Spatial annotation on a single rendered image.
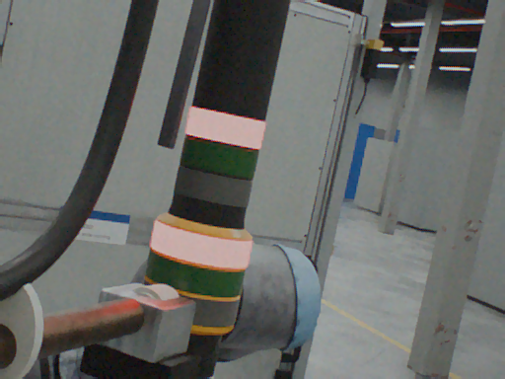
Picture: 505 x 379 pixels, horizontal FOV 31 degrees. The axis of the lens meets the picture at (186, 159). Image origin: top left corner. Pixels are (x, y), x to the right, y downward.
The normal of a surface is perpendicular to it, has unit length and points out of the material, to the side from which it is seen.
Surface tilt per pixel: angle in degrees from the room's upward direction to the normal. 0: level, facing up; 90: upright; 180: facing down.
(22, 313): 90
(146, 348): 90
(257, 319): 102
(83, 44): 90
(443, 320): 91
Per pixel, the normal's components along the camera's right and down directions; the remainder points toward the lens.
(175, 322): 0.88, 0.21
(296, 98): 0.47, 0.14
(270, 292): 0.59, -0.15
